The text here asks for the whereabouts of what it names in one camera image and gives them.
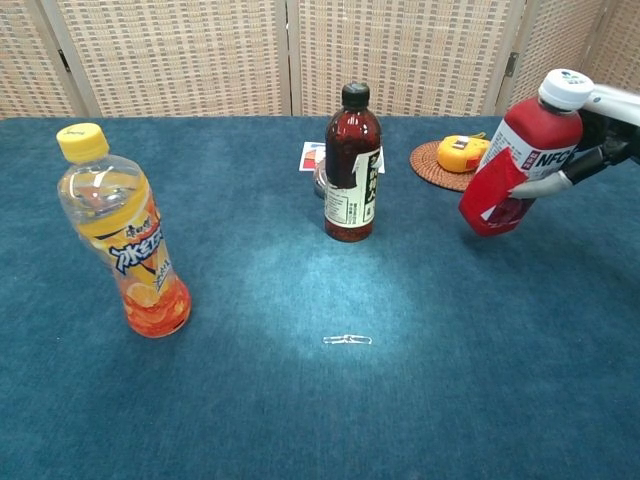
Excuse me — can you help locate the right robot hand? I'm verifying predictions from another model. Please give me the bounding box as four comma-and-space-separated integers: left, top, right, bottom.
509, 82, 640, 201

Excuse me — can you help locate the red juice bottle white cap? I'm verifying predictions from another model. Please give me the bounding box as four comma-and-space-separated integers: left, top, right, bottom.
458, 68, 596, 237

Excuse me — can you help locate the iced tea bottle yellow cap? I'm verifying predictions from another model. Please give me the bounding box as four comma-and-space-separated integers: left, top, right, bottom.
55, 122, 193, 340

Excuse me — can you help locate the yellow tape measure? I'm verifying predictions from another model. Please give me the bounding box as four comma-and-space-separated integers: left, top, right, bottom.
436, 133, 491, 174

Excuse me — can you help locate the round woven brown coaster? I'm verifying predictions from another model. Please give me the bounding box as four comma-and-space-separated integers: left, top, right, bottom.
409, 139, 489, 194

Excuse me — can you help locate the dark brown bottle black cap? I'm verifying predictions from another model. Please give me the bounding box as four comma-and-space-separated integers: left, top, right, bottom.
324, 82, 385, 244

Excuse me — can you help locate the white picture card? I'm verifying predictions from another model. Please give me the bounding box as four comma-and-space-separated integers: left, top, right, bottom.
299, 141, 386, 175

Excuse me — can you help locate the blue tablecloth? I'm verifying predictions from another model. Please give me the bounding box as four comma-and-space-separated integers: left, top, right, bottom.
0, 115, 640, 480

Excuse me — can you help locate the woven folding screen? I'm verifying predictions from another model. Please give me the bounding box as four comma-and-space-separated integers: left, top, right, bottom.
0, 0, 640, 119

